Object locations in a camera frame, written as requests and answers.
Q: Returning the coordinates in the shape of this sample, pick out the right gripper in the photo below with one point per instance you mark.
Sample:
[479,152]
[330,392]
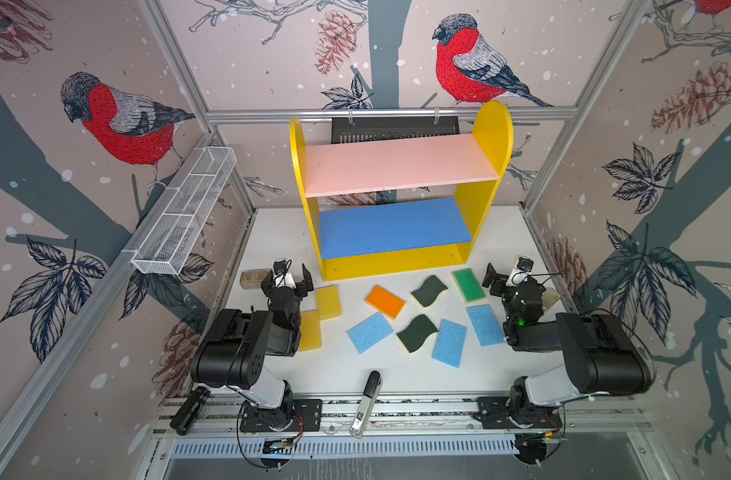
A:
[515,289]

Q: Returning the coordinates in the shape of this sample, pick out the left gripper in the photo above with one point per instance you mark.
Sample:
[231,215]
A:
[285,291]

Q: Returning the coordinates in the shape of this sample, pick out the green yellow sponge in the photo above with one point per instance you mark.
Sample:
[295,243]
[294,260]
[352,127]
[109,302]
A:
[468,285]

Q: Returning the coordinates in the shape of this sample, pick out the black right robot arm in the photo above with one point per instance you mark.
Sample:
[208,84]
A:
[599,358]

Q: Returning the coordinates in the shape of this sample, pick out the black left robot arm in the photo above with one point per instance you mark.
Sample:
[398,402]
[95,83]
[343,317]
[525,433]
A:
[232,353]

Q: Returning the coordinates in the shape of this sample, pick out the blue lower shelf board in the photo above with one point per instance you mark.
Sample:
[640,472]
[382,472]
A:
[391,227]

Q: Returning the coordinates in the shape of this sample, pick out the pink upper shelf board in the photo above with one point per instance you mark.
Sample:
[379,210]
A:
[348,168]

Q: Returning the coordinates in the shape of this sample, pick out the seasoning jar left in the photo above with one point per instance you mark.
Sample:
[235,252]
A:
[253,278]

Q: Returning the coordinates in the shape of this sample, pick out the seasoning jar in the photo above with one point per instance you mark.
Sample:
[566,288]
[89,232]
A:
[550,298]
[253,278]

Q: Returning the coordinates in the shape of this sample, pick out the light blue sponge right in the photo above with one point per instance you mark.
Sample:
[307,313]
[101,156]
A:
[486,326]

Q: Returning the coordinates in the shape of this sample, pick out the light blue sponge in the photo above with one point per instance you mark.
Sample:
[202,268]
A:
[450,343]
[486,326]
[369,332]

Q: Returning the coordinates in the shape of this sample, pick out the dark green wavy sponge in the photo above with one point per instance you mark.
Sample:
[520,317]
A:
[416,333]
[429,291]

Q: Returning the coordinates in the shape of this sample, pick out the seasoning jar right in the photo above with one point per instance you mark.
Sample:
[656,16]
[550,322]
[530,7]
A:
[550,298]

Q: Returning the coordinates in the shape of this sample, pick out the light blue sponge middle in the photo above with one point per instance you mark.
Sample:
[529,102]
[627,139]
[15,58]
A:
[450,343]

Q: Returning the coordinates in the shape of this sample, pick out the light blue sponge left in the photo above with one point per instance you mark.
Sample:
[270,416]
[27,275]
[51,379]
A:
[369,332]

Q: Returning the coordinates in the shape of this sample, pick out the orange sponge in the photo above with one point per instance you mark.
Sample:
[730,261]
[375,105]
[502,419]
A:
[385,302]

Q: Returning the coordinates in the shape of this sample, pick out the black silver handheld tool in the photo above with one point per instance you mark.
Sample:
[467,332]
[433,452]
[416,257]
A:
[366,404]

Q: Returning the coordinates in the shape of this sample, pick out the black vent panel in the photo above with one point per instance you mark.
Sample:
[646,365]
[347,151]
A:
[390,128]

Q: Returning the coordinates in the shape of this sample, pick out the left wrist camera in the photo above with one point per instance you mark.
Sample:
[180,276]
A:
[281,274]

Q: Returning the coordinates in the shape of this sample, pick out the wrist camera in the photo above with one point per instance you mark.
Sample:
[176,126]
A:
[521,271]
[281,274]

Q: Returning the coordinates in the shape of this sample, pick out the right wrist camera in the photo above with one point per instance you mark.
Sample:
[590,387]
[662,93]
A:
[521,271]

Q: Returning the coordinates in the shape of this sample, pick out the white wire mesh basket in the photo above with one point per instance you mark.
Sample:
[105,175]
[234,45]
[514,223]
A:
[172,238]

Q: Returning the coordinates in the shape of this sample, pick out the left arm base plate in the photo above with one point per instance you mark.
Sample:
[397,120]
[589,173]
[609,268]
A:
[300,415]

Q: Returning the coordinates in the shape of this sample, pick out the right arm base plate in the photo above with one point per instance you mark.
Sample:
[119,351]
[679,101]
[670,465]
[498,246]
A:
[496,412]

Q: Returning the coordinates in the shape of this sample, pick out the yellow shelf frame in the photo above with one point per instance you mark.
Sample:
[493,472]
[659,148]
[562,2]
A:
[493,131]

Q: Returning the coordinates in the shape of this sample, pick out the black clamp handle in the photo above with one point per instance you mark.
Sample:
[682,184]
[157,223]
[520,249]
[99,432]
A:
[189,412]

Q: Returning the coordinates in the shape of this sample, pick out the perforated aluminium rail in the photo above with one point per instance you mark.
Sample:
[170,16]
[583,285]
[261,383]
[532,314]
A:
[332,447]

